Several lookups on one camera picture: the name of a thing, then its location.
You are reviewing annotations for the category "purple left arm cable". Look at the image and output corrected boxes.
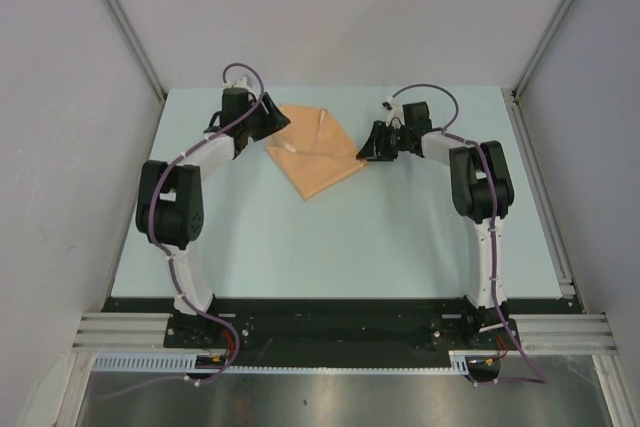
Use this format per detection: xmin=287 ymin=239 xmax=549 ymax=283
xmin=99 ymin=62 xmax=266 ymax=401

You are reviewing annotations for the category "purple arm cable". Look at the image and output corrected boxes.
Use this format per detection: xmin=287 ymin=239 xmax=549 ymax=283
xmin=99 ymin=62 xmax=266 ymax=401
xmin=383 ymin=84 xmax=546 ymax=386

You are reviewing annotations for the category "left aluminium corner post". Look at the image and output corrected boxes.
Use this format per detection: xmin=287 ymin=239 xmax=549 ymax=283
xmin=101 ymin=0 xmax=168 ymax=103

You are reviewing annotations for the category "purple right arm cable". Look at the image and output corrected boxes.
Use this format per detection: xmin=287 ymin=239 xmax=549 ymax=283
xmin=383 ymin=84 xmax=546 ymax=386

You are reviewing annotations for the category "aluminium corner post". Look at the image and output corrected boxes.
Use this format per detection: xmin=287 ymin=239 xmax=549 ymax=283
xmin=101 ymin=0 xmax=168 ymax=103
xmin=511 ymin=0 xmax=577 ymax=102

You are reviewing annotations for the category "right aluminium corner post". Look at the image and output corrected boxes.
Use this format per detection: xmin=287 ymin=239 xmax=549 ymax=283
xmin=511 ymin=0 xmax=577 ymax=102

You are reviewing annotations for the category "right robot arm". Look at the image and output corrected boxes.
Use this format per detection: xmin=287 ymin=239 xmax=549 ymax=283
xmin=356 ymin=100 xmax=515 ymax=348

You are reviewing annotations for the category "white slotted cable duct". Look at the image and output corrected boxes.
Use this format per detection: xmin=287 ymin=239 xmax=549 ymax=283
xmin=93 ymin=353 xmax=223 ymax=373

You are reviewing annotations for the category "aluminium frame rail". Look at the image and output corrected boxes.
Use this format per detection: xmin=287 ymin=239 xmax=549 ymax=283
xmin=502 ymin=89 xmax=580 ymax=299

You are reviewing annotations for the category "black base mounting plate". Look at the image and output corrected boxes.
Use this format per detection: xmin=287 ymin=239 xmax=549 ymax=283
xmin=102 ymin=298 xmax=583 ymax=380

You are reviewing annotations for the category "peach satin napkin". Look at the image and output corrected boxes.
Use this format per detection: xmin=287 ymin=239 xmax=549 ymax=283
xmin=265 ymin=104 xmax=367 ymax=200

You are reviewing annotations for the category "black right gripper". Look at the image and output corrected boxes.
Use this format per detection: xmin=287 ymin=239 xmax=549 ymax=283
xmin=356 ymin=120 xmax=412 ymax=162

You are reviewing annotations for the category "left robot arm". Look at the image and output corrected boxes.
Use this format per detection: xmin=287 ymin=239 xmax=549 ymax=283
xmin=135 ymin=87 xmax=290 ymax=347

